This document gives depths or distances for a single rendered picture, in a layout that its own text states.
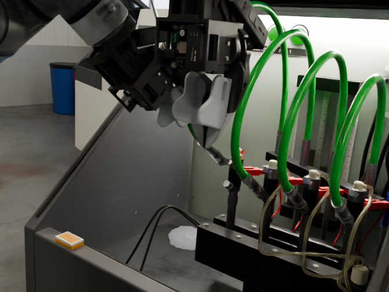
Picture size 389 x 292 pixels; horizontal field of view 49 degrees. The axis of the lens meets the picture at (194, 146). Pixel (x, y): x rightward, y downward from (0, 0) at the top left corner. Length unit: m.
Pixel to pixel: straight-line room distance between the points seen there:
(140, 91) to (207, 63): 0.18
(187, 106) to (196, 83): 0.03
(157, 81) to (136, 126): 0.45
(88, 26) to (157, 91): 0.13
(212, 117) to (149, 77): 0.15
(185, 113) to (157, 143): 0.64
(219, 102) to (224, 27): 0.09
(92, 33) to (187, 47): 0.18
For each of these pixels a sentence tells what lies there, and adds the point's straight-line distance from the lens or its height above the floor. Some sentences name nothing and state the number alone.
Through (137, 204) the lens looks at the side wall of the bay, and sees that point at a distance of 1.15.
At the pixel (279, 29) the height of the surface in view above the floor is 1.39.
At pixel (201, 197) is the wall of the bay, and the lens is 1.30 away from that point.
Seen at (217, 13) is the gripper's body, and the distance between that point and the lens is 0.49.
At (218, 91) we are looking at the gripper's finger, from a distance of 0.49.
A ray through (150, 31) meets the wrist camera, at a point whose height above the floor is 1.36.
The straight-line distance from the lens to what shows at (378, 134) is 0.83.
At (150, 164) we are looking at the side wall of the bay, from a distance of 1.14.
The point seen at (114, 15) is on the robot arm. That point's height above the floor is 1.38.
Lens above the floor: 1.36
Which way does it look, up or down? 15 degrees down
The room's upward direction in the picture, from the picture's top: 4 degrees clockwise
